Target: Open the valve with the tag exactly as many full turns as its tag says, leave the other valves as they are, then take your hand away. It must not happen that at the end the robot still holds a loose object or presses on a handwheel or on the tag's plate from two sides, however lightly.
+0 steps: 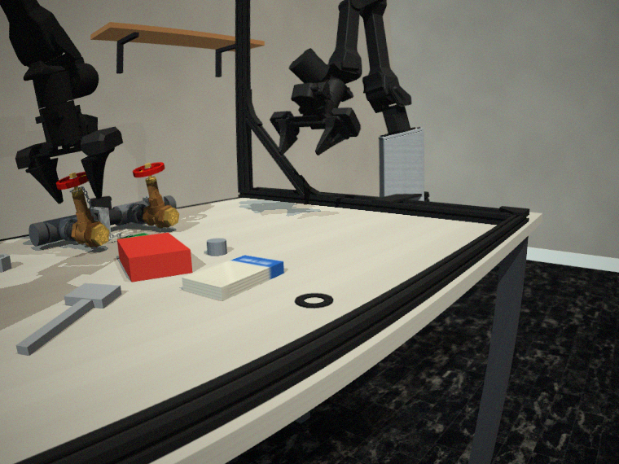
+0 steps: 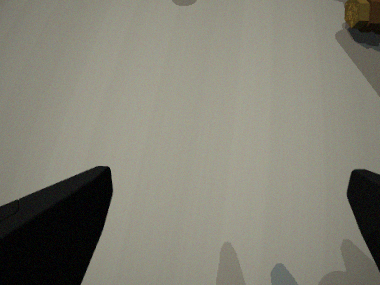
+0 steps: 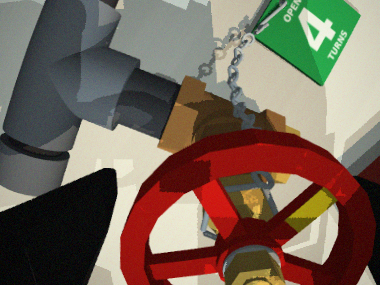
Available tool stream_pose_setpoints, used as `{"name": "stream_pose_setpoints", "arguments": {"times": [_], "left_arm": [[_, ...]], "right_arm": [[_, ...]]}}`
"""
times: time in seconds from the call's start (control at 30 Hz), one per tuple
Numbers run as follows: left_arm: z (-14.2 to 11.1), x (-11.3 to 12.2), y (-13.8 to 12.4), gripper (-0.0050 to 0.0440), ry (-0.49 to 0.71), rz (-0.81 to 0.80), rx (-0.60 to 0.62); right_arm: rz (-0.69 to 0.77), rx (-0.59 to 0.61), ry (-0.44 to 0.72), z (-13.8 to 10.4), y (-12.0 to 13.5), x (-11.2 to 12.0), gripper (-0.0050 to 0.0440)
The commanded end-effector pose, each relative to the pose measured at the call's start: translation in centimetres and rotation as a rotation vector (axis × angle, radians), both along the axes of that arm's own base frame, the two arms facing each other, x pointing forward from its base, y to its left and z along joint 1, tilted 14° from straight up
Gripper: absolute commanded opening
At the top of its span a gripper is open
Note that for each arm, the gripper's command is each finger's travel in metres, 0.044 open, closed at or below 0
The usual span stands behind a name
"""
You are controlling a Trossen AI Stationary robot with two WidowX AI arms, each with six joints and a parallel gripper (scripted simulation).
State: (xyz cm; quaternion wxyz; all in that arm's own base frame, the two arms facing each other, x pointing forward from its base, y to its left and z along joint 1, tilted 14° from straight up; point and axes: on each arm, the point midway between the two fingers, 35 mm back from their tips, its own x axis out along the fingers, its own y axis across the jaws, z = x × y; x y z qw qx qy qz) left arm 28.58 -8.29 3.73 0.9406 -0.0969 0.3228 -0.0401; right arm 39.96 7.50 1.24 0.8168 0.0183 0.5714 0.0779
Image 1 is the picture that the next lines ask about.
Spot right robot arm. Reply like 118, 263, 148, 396
0, 0, 99, 136

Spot grey cylinder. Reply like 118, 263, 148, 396
207, 239, 227, 256

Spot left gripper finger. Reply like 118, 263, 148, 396
315, 116, 349, 155
275, 119, 298, 155

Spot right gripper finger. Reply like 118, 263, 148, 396
81, 147, 115, 199
25, 158, 64, 204

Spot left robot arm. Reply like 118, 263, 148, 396
289, 0, 415, 136

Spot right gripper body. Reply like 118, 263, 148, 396
15, 100, 123, 169

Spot red block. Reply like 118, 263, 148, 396
117, 233, 192, 282

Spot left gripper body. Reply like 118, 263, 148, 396
270, 92, 361, 137

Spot grey hex nut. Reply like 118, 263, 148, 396
0, 253, 11, 273

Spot black rubber washer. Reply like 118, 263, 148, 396
295, 293, 333, 309

